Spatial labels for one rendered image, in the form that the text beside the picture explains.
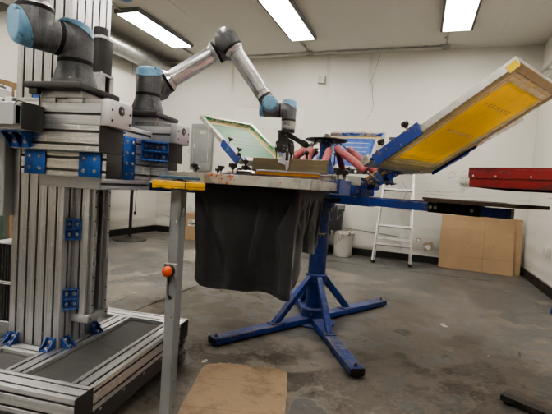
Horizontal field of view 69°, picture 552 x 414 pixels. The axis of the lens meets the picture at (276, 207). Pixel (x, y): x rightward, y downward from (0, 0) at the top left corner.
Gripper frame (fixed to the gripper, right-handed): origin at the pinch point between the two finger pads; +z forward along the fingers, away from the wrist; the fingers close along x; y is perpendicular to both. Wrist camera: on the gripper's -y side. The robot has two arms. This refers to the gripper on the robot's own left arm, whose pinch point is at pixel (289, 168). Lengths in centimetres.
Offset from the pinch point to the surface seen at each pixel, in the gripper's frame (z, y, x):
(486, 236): 59, -152, -401
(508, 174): -2, -100, 3
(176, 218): 22, 11, 84
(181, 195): 15, 10, 83
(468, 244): 72, -131, -398
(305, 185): 8, -27, 64
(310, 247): 35.7, -21.1, 27.3
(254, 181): 8, -8, 64
